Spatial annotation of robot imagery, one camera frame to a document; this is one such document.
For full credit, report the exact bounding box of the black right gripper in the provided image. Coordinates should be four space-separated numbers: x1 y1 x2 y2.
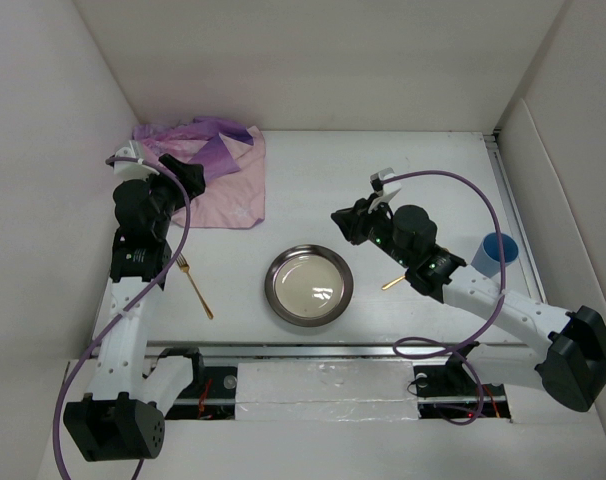
331 192 413 269

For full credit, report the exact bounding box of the purple pink Elsa placemat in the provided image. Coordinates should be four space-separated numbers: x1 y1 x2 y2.
132 116 266 229

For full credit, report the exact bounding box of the gold spoon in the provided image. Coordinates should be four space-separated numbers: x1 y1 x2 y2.
381 275 406 291

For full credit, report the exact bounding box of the steel plate with cream centre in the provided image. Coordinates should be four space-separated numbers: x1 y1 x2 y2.
264 244 354 328

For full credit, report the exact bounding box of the gold fork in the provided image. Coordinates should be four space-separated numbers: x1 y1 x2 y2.
176 254 214 320

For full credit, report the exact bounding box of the blue plastic cup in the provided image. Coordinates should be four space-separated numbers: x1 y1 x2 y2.
471 232 519 277

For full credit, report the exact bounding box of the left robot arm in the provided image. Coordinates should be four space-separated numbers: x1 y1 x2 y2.
54 154 206 462

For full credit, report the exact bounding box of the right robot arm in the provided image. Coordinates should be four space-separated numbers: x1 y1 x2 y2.
331 196 606 412

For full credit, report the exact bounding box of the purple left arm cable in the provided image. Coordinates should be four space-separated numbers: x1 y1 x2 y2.
52 155 192 480

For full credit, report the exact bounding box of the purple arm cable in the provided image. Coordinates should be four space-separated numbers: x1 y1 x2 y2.
52 155 192 480
375 169 509 426

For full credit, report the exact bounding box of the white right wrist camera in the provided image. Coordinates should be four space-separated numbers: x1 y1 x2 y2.
370 167 402 210

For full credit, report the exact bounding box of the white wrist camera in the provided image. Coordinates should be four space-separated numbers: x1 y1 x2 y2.
370 167 402 210
110 140 158 181

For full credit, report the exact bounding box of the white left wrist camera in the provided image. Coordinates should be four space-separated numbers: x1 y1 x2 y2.
110 140 158 181

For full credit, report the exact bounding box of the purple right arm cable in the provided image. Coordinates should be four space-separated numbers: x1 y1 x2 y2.
375 169 509 426

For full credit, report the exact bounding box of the aluminium front rail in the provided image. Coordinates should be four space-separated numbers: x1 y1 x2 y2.
85 339 534 359

